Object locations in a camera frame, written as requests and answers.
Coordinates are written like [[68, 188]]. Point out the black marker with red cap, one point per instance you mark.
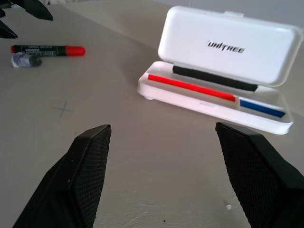
[[76, 50]]

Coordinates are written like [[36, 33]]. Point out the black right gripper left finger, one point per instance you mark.
[[71, 185]]

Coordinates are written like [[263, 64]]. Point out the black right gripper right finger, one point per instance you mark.
[[256, 180]]

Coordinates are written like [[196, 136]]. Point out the small grey eraser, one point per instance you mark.
[[22, 60]]

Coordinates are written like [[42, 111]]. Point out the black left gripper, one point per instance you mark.
[[2, 13]]

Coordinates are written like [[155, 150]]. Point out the white Unitree pencil case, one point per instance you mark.
[[225, 31]]

